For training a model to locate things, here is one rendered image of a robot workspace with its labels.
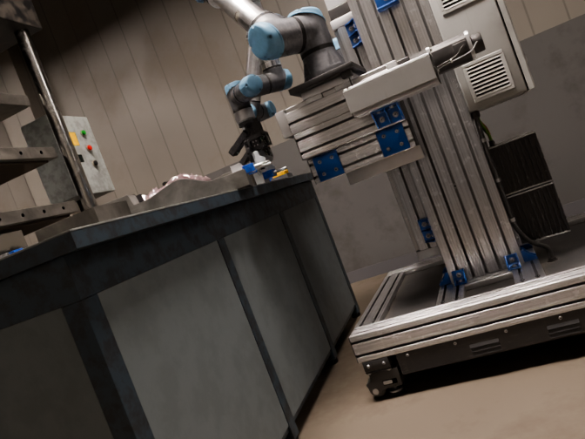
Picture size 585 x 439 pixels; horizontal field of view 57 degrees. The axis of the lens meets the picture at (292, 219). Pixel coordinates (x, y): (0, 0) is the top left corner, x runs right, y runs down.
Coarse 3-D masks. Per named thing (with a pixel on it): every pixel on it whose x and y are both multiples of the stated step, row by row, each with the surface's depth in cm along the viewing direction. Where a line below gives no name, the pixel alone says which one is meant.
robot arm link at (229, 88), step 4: (228, 84) 205; (232, 84) 204; (236, 84) 204; (228, 88) 204; (232, 88) 204; (228, 92) 205; (232, 92) 202; (228, 96) 206; (232, 96) 203; (228, 100) 207; (232, 100) 204; (236, 100) 203; (232, 104) 205; (236, 104) 204; (240, 104) 204; (244, 104) 204; (248, 104) 206; (232, 108) 206; (236, 108) 205; (240, 108) 204; (244, 108) 208
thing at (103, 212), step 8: (96, 208) 138; (104, 208) 142; (112, 208) 145; (120, 208) 148; (128, 208) 152; (72, 216) 140; (80, 216) 139; (88, 216) 139; (96, 216) 138; (104, 216) 141; (112, 216) 144; (120, 216) 147; (56, 224) 142; (64, 224) 141; (72, 224) 140; (80, 224) 140; (88, 224) 139; (40, 232) 143; (48, 232) 143; (56, 232) 142; (40, 240) 144
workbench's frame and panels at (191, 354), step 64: (256, 192) 191; (64, 256) 101; (128, 256) 119; (192, 256) 145; (256, 256) 185; (320, 256) 257; (0, 320) 107; (64, 320) 103; (128, 320) 112; (192, 320) 135; (256, 320) 168; (320, 320) 224; (0, 384) 110; (64, 384) 105; (128, 384) 105; (192, 384) 125; (256, 384) 154
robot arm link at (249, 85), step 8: (248, 80) 193; (256, 80) 195; (264, 80) 198; (240, 88) 196; (248, 88) 193; (256, 88) 194; (264, 88) 199; (240, 96) 199; (248, 96) 196; (256, 96) 199
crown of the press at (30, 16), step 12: (0, 0) 221; (12, 0) 228; (24, 0) 236; (0, 12) 219; (12, 12) 225; (24, 12) 233; (0, 24) 223; (12, 24) 227; (24, 24) 231; (36, 24) 237; (0, 36) 233; (12, 36) 237; (0, 48) 243
